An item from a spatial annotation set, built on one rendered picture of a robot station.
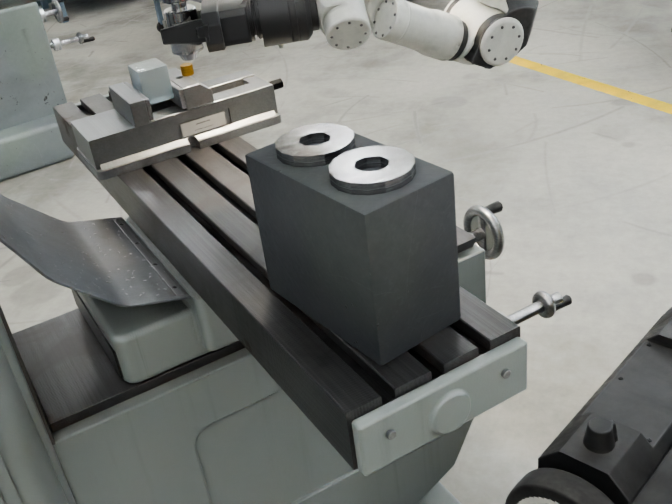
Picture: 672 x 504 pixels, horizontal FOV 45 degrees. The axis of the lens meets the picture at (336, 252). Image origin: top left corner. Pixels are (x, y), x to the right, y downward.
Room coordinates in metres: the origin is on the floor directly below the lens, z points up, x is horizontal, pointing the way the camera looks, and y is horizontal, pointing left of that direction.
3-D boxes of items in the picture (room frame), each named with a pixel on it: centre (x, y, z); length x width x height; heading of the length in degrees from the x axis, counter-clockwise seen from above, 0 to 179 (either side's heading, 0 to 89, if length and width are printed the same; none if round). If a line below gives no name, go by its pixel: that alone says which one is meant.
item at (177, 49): (1.19, 0.17, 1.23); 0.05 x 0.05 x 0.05
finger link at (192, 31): (1.16, 0.17, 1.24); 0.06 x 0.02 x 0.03; 93
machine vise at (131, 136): (1.41, 0.25, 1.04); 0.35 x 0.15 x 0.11; 116
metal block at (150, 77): (1.40, 0.28, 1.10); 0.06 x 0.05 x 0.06; 26
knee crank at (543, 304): (1.31, -0.36, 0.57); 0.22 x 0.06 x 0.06; 117
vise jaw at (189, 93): (1.42, 0.23, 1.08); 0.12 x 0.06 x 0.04; 26
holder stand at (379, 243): (0.81, -0.02, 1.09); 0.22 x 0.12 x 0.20; 33
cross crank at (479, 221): (1.42, -0.27, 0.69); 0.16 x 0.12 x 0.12; 117
